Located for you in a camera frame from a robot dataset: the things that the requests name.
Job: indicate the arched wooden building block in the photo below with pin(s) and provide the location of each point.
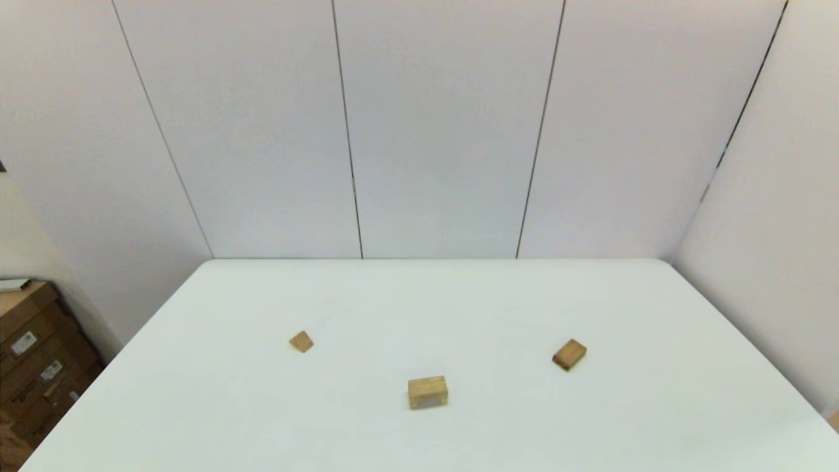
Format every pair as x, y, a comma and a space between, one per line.
427, 390

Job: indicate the triangular wooden building block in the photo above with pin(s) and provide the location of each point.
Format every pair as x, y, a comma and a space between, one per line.
301, 341

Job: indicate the rectangular wooden building block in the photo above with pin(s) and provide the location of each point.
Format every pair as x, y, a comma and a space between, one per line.
569, 354

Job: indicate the flat white item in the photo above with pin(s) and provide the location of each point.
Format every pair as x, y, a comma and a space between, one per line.
13, 284

